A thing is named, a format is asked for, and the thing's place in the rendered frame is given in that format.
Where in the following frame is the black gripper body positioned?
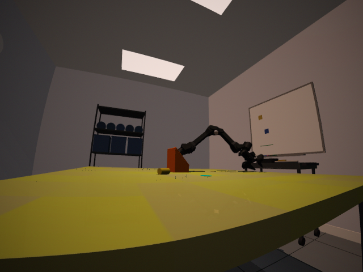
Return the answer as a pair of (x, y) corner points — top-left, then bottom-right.
(242, 153), (264, 169)

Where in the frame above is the yellow cylinder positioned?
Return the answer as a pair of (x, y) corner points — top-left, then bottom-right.
(158, 168), (170, 175)

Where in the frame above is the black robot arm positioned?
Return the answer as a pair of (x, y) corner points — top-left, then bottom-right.
(178, 125), (252, 158)

